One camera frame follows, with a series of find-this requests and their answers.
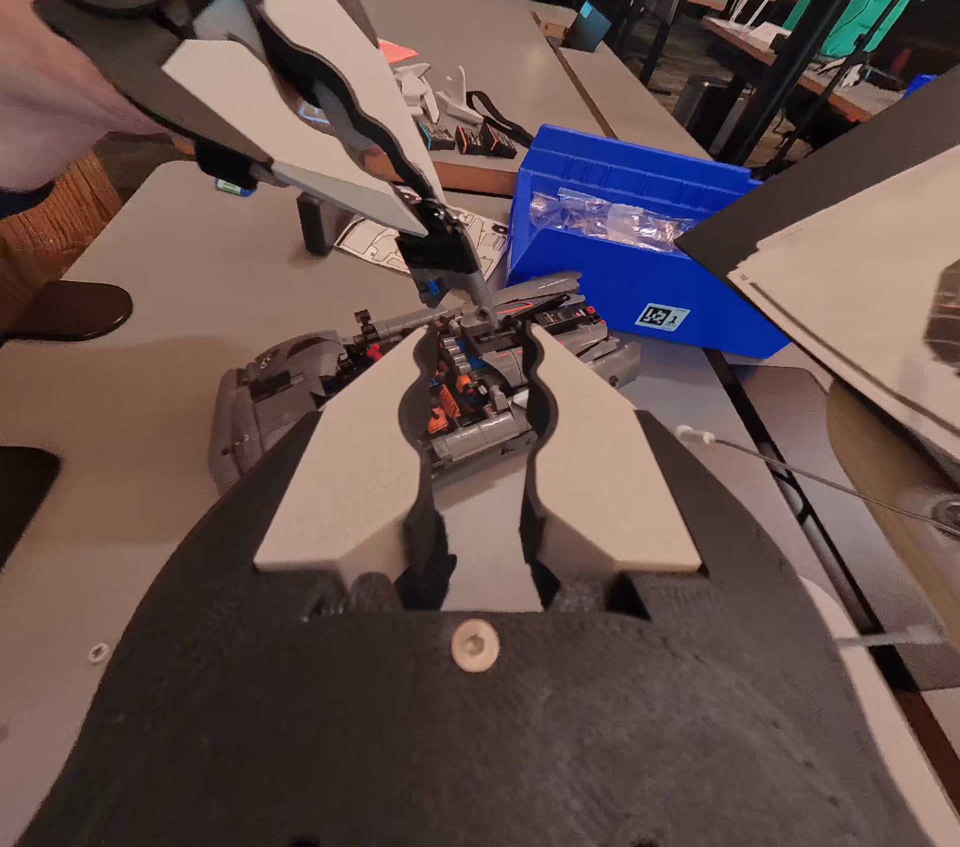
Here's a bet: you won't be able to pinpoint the white book stand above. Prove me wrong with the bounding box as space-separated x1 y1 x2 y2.
795 378 960 847

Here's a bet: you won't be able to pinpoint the grey trash can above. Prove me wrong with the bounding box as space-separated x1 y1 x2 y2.
672 73 741 148

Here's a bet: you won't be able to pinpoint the grey lego car model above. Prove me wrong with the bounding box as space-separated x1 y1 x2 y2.
207 271 644 497

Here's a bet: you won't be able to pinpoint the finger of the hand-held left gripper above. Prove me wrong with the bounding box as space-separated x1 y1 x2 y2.
257 0 450 209
159 0 430 238

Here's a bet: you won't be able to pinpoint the black strap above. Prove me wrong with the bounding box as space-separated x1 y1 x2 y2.
463 89 537 145

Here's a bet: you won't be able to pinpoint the person's left hand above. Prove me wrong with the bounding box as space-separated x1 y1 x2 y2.
0 0 168 193

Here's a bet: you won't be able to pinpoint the dark grey divider panel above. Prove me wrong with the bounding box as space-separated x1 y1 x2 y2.
673 63 960 280

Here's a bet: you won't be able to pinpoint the metal page holder wire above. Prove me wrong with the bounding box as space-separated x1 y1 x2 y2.
673 424 960 535

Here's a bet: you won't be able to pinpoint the wooden slatted panel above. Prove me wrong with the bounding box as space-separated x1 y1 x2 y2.
0 148 125 338

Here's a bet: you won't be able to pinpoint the clear plastic bags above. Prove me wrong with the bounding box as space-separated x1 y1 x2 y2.
527 185 700 256

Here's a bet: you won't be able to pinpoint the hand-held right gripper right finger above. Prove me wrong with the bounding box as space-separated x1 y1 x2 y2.
521 320 706 595

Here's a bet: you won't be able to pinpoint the black pole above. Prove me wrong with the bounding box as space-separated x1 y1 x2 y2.
718 0 925 167

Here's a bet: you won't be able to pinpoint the blue plastic bin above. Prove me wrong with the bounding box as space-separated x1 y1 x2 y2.
504 124 790 361

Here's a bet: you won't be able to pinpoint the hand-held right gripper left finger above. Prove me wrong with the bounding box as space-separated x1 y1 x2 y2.
252 325 456 595

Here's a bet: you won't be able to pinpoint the black rectangular block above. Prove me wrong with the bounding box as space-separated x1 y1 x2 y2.
294 189 336 257

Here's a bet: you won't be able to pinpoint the lego sticker sheet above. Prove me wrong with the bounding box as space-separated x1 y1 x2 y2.
332 205 511 283

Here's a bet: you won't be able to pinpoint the dark grey lego assembly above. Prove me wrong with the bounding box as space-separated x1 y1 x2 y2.
394 196 513 332

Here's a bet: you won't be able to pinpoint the green container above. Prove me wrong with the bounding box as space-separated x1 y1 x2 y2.
793 0 935 62

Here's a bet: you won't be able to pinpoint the white plastic bracket parts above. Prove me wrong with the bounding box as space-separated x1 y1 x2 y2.
388 61 483 126

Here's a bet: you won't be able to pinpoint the dark blue small box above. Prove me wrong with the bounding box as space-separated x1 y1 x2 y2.
561 0 614 53

